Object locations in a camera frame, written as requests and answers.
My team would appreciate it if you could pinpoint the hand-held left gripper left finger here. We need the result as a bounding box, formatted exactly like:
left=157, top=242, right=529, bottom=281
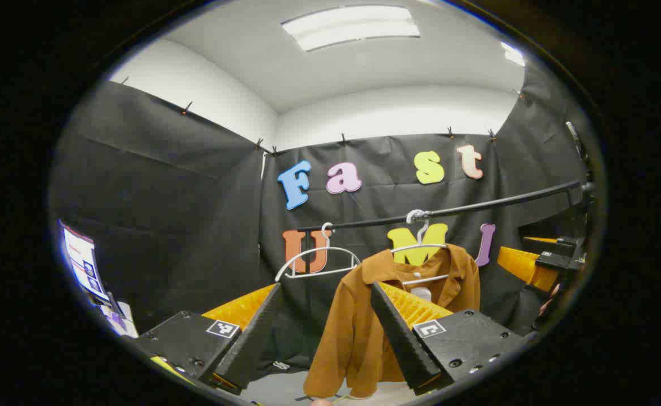
left=133, top=282, right=283, bottom=396

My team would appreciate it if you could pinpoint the black clothes rack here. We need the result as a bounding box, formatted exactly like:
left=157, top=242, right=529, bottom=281
left=296, top=180, right=585, bottom=233

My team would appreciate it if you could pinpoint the brown shirt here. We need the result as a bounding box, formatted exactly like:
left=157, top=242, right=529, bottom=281
left=303, top=244, right=482, bottom=400

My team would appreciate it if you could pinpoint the empty white hanger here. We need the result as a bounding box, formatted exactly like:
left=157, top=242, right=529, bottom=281
left=274, top=222, right=362, bottom=283

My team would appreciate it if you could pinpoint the white printed sign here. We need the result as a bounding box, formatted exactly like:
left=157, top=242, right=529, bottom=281
left=59, top=221, right=111, bottom=303

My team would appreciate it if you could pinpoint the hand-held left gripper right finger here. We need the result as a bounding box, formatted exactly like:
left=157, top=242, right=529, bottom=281
left=370, top=281, right=531, bottom=396

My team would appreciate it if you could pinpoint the white hanger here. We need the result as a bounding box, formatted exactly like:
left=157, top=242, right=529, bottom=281
left=389, top=210, right=452, bottom=285
left=274, top=222, right=362, bottom=283

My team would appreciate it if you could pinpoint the black backdrop cloth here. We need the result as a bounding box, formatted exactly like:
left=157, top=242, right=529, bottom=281
left=48, top=56, right=590, bottom=373

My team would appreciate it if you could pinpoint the white paper sheet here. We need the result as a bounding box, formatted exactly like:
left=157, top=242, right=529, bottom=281
left=102, top=302, right=139, bottom=339

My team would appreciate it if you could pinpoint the small ceiling light panel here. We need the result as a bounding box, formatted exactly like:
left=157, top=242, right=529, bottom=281
left=500, top=41, right=527, bottom=67

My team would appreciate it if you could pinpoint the large ceiling light panel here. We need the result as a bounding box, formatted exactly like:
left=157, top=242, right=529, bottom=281
left=281, top=6, right=421, bottom=52

